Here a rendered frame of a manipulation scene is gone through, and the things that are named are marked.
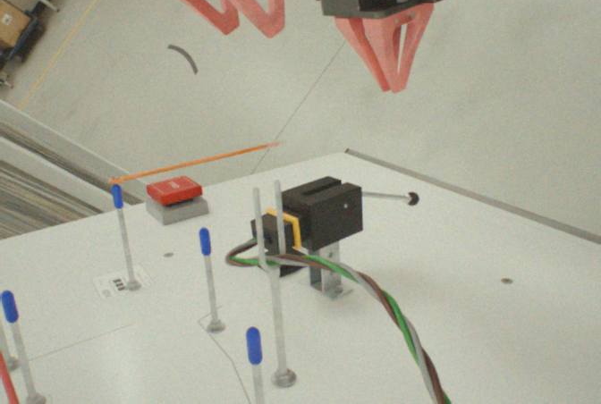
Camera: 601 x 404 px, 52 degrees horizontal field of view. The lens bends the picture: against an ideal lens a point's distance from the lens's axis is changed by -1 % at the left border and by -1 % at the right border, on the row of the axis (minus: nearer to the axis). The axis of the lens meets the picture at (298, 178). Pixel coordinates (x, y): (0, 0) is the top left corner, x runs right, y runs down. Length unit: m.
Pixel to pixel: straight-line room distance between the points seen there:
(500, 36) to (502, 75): 0.17
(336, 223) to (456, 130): 1.56
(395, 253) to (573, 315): 0.17
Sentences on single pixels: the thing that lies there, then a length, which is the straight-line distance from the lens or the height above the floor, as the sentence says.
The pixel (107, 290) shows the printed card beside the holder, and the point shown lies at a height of 1.17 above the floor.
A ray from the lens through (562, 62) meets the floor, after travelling 2.00.
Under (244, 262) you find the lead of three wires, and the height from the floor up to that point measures 1.19.
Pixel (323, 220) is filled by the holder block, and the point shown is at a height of 1.11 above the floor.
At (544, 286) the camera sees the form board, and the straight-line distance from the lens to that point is 0.56.
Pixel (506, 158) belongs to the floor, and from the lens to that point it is 1.88.
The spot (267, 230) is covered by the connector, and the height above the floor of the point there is 1.15.
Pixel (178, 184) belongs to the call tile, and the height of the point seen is 1.10.
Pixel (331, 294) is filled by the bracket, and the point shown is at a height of 1.06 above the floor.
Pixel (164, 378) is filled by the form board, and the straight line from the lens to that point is 0.46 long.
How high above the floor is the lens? 1.42
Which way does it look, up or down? 36 degrees down
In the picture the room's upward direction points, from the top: 55 degrees counter-clockwise
